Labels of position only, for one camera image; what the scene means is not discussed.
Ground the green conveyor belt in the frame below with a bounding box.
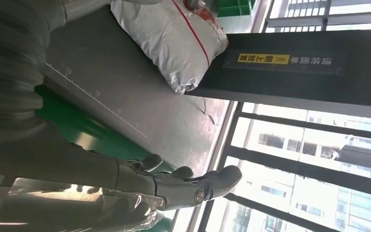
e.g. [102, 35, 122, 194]
[34, 85, 177, 232]

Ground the grey inbound machine weighing platform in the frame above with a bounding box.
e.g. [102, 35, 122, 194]
[43, 5, 235, 171]

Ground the green plastic crate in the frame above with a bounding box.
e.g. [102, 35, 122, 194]
[216, 0, 257, 17]

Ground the yellow and black label sticker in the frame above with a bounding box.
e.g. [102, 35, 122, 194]
[222, 49, 346, 76]

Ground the dark metal window railing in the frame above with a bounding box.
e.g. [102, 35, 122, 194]
[198, 0, 371, 232]

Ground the thin black cable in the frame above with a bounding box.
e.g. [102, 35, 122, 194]
[200, 97, 220, 127]

